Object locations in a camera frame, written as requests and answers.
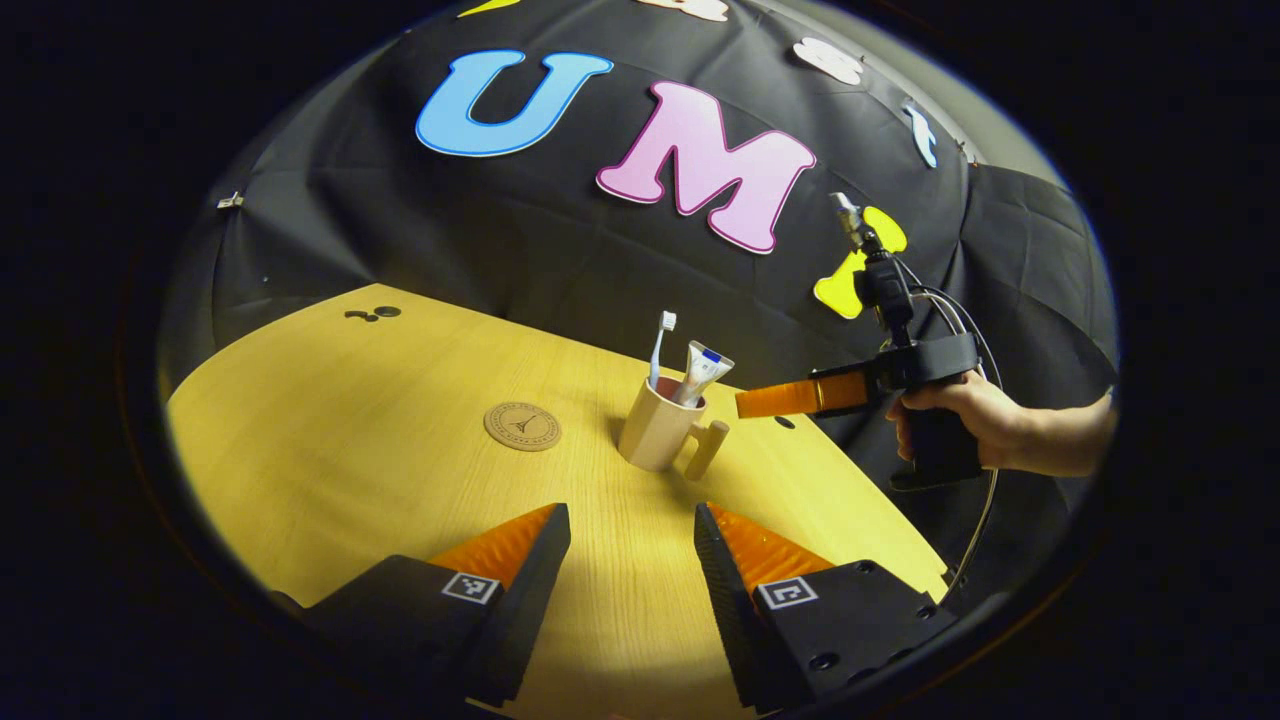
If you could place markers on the beige cup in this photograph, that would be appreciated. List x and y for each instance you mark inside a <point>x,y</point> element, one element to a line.
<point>655,430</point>

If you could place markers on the round brown coaster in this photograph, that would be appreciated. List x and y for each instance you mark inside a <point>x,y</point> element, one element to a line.
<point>522,427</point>

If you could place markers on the wooden desktop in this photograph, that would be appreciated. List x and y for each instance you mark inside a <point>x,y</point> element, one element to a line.
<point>350,480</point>

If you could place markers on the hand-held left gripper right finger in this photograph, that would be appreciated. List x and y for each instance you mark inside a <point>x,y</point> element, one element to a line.
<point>725,600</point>

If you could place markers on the white toothbrush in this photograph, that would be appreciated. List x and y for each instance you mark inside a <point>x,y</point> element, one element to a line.
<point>660,345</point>

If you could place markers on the silver cloth clip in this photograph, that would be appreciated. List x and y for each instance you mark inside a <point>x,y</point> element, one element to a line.
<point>230,200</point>

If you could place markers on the black backdrop cloth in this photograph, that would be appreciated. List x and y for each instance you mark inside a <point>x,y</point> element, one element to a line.
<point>500,220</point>

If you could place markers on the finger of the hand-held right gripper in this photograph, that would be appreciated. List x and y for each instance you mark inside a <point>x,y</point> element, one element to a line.
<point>780,398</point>

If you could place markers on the white toothpaste tube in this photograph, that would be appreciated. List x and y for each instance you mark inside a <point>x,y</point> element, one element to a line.
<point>700,370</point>

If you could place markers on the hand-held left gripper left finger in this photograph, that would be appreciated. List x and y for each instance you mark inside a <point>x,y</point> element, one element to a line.
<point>535,590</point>

